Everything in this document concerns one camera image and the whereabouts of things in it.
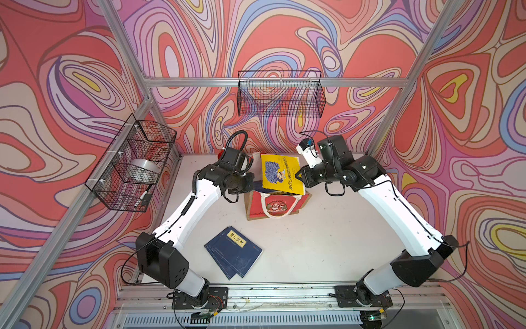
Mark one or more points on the back black wire basket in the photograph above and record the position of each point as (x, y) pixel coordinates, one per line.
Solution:
(280, 93)

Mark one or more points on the blue book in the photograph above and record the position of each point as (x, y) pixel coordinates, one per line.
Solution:
(237, 250)
(227, 269)

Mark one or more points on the yellow cover book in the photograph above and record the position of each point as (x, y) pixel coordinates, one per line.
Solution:
(278, 174)

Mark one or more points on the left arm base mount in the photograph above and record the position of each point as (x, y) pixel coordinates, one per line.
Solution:
(210, 299)

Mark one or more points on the white marker in basket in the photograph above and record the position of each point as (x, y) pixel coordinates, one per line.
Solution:
(145, 198)

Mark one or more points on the black wire basket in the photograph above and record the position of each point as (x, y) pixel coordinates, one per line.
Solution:
(280, 93)
(137, 138)

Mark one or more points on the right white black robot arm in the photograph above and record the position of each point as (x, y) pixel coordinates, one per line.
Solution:
(426, 249)

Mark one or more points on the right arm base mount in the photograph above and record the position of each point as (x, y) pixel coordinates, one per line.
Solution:
(355, 296)

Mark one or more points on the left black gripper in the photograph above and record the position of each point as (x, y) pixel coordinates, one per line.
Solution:
(249, 186)

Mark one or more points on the left black wire basket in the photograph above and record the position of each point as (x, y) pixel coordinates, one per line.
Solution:
(137, 138)

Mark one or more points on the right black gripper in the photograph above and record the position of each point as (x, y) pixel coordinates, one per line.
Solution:
(305, 173)

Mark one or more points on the silver tape roll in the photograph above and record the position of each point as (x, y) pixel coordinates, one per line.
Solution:
(142, 171)

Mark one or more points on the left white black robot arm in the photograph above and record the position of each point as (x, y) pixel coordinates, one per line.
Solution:
(159, 253)

